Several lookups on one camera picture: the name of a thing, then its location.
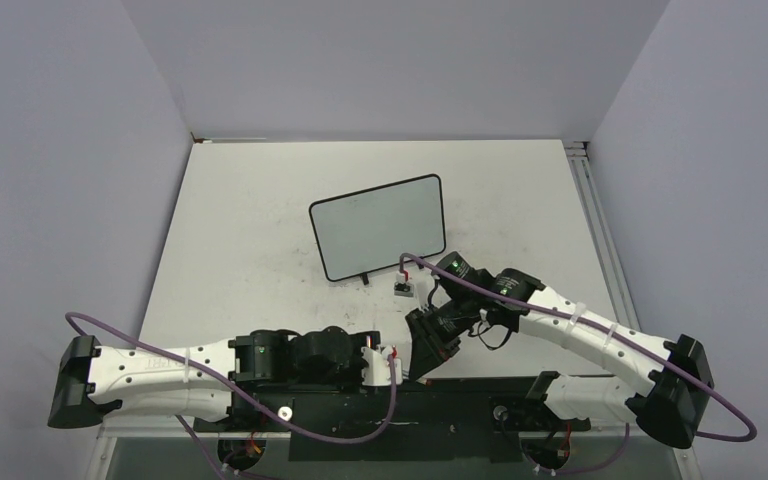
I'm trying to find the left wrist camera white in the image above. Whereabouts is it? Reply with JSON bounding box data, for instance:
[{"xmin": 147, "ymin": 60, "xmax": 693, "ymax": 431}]
[{"xmin": 361, "ymin": 345, "xmax": 403, "ymax": 387}]

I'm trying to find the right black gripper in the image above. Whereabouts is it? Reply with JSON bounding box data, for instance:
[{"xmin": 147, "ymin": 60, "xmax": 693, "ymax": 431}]
[{"xmin": 406, "ymin": 292, "xmax": 479, "ymax": 380}]

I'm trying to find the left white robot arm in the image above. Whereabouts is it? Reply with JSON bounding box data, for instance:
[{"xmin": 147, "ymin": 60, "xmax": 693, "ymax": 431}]
[{"xmin": 47, "ymin": 327, "xmax": 403, "ymax": 431}]

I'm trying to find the aluminium frame rail right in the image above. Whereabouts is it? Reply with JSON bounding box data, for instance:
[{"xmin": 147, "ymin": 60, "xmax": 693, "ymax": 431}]
[{"xmin": 563, "ymin": 141, "xmax": 640, "ymax": 329}]

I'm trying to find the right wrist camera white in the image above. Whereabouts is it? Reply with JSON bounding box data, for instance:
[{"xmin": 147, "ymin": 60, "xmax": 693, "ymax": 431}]
[{"xmin": 393, "ymin": 271, "xmax": 415, "ymax": 297}]

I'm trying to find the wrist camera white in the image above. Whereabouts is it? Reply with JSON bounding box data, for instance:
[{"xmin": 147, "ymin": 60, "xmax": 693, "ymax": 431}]
[
  {"xmin": 361, "ymin": 345, "xmax": 403, "ymax": 387},
  {"xmin": 393, "ymin": 271, "xmax": 415, "ymax": 297}
]

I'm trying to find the small black-framed whiteboard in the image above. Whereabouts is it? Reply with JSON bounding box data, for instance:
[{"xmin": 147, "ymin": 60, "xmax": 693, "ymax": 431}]
[{"xmin": 308, "ymin": 173, "xmax": 447, "ymax": 282}]

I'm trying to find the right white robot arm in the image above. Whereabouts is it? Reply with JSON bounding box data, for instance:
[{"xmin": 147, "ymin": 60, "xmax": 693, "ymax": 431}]
[{"xmin": 405, "ymin": 252, "xmax": 714, "ymax": 449}]

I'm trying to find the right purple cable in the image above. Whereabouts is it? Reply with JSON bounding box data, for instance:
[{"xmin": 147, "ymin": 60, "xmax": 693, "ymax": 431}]
[{"xmin": 399, "ymin": 252, "xmax": 758, "ymax": 444}]

